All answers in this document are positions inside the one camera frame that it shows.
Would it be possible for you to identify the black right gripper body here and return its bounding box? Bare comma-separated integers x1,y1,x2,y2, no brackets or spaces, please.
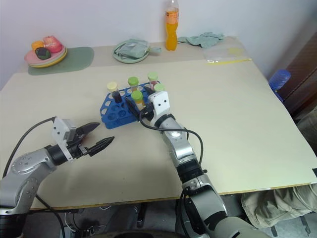
138,96,156,122

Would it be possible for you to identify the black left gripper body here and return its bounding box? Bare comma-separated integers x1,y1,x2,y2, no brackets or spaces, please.
66,126,90,160

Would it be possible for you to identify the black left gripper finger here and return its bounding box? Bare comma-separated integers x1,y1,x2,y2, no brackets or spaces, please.
87,135,115,157
81,121,101,137

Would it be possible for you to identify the green-capped yellow liquid test tube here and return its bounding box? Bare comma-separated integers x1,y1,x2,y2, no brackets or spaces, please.
131,90,145,111

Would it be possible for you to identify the green-capped red liquid test tube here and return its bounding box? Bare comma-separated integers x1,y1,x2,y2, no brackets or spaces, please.
147,71,159,88

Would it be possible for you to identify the green-capped brown liquid test tube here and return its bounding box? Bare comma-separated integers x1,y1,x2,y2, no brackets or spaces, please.
127,76,139,94

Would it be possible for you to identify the blue test tube rack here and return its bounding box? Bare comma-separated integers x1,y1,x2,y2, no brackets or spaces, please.
99,80,166,130

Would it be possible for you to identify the yellow-capped dark liquid test tube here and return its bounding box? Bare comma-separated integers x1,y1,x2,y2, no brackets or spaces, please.
106,82,122,104

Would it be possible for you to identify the pale green round plate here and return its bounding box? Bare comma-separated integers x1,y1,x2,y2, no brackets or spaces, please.
111,40,151,65

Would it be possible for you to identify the green plate with cloth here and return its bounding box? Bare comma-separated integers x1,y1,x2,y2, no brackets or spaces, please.
114,38,163,59

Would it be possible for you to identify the orange soda bottle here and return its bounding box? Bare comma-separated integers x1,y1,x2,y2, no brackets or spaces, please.
164,0,180,52

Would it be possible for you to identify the green placemat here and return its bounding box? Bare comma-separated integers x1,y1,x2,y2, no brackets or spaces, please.
27,46,95,76

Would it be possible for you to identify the yellow plate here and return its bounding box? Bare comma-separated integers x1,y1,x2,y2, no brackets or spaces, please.
26,48,68,69

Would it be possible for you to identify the crumpled pale green cloth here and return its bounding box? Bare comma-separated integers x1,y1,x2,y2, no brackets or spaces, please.
177,31,226,49

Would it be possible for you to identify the black table leg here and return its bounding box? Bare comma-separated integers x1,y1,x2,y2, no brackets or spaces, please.
137,202,147,229

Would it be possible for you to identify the clear plastic bag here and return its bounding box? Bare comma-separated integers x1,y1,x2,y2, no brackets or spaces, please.
203,46,254,66

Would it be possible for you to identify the dark toy avocado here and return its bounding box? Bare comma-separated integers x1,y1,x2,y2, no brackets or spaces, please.
34,47,52,60

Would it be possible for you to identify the red toy apple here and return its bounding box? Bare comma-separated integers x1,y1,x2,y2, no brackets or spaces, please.
42,35,62,54

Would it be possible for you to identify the pink plate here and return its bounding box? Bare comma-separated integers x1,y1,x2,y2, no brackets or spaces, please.
23,45,67,66

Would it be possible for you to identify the orange toy fruit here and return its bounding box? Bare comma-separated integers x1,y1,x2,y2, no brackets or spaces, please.
31,40,45,51

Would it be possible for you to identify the blue ribbed plastic bottle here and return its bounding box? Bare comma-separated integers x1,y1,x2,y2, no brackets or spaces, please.
268,69,292,94

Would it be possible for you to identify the brown wooden cabinet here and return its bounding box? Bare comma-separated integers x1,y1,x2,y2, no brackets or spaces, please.
279,31,317,119

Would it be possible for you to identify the beige crumpled fabric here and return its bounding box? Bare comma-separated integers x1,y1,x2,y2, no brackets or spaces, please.
241,182,317,230

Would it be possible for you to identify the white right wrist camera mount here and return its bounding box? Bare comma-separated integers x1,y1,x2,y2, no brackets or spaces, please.
148,90,172,118

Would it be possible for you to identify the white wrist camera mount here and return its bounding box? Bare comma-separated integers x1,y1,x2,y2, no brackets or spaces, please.
148,90,172,118
51,117,77,163

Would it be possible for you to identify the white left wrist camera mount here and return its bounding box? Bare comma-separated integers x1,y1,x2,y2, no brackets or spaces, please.
51,117,77,163

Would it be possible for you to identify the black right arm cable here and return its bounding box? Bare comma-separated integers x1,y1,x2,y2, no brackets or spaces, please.
138,109,208,235

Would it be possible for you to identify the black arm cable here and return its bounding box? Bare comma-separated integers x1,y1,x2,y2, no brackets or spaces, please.
1,117,56,179
138,109,208,235

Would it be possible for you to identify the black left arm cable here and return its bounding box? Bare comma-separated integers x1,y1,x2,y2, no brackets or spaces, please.
1,117,56,179

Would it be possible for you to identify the black cable under table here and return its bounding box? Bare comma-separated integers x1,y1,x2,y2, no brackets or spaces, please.
35,194,66,238

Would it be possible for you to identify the white cable under table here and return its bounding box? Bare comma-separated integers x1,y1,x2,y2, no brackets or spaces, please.
63,210,84,233

